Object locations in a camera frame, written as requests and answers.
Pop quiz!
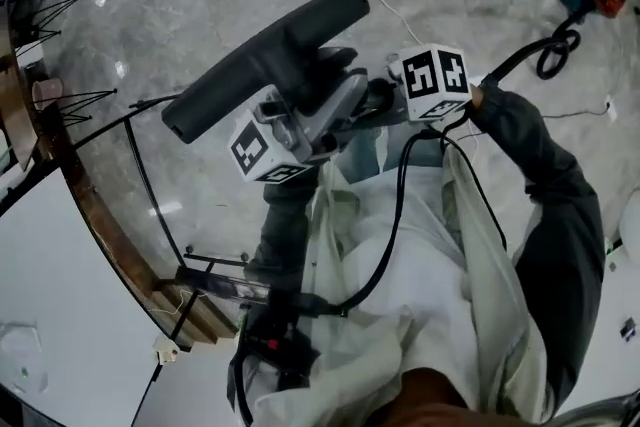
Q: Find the black wire stand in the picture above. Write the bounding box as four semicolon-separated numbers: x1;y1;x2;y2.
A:
14;0;85;59
33;87;118;127

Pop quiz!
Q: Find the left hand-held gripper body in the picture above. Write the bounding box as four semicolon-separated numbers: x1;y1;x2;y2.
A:
228;70;372;185

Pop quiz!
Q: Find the person's light coat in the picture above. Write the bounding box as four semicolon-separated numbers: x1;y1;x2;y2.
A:
227;124;557;427

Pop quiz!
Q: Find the pink cup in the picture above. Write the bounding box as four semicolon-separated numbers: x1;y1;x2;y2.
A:
31;77;65;111

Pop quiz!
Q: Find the black metal table frame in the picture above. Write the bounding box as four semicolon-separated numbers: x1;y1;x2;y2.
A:
73;93;251;269

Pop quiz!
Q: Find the person's left forearm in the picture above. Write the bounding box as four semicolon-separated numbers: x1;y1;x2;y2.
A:
243;172;324;289

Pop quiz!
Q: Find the small white socket box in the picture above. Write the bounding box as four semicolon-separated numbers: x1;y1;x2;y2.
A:
152;337;181;366

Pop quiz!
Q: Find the black vacuum hose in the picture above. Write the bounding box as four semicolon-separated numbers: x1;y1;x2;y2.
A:
479;9;584;89

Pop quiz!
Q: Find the black waist pack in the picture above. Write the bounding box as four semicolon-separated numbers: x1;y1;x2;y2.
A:
233;309;322;394

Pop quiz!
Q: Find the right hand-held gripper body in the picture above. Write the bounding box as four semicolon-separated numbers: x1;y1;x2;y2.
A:
387;43;474;124

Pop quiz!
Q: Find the dark grey floor nozzle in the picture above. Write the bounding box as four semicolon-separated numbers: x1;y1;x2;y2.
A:
160;0;372;145

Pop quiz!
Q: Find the curved wooden ledge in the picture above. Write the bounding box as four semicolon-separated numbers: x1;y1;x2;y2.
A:
0;9;239;350

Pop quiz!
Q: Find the person's right forearm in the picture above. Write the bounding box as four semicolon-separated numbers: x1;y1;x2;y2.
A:
468;77;604;221

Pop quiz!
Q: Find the white plug with cable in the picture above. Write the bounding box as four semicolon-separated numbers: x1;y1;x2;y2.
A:
542;97;619;122

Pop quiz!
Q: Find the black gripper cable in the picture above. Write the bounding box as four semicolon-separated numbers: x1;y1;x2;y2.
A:
334;127;509;317

